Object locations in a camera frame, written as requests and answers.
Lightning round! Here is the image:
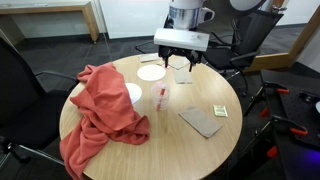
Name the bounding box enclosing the black padded office chair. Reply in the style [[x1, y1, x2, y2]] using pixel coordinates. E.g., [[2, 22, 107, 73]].
[[0, 36, 80, 168]]

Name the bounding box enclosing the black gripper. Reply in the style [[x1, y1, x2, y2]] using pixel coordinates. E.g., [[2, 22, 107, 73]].
[[158, 45, 203, 73]]

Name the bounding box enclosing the clear plastic cup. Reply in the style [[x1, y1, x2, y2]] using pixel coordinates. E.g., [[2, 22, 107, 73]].
[[150, 80, 171, 112]]

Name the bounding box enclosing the orange clamp grip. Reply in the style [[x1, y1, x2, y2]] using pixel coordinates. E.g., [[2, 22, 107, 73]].
[[266, 145, 279, 159], [259, 107, 270, 118]]

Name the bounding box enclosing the black clamp orange tip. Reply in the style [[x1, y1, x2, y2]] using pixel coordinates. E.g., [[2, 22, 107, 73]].
[[271, 114, 309, 137], [263, 81, 290, 96]]

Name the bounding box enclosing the red fleece cloth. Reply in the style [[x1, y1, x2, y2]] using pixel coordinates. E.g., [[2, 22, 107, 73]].
[[59, 62, 151, 180]]

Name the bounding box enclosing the grey cloth mat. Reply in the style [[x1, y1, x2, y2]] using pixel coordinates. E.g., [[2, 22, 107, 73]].
[[178, 105, 223, 139]]

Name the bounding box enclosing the black knob fixture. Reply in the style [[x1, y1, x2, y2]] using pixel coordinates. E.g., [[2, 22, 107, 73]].
[[299, 91, 314, 103]]

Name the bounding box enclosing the red marker white cap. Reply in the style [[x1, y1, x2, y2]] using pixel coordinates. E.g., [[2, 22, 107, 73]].
[[155, 83, 167, 111]]

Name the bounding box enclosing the white bowl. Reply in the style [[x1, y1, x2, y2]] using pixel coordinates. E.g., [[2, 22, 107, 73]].
[[124, 82, 143, 105]]

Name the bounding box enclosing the black chair frame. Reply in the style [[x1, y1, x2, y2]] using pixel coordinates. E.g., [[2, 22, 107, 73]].
[[134, 39, 161, 55]]

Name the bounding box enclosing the light wooden bench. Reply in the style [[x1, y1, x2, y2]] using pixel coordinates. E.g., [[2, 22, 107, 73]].
[[0, 0, 101, 44]]

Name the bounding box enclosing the white round plate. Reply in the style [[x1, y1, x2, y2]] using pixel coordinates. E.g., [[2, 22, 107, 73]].
[[136, 63, 167, 82]]

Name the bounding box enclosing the black mesh office chair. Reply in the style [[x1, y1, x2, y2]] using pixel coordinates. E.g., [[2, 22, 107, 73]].
[[201, 9, 284, 98]]

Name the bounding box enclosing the black optical breadboard table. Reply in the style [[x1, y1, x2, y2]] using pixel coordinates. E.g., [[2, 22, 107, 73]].
[[259, 69, 320, 180]]

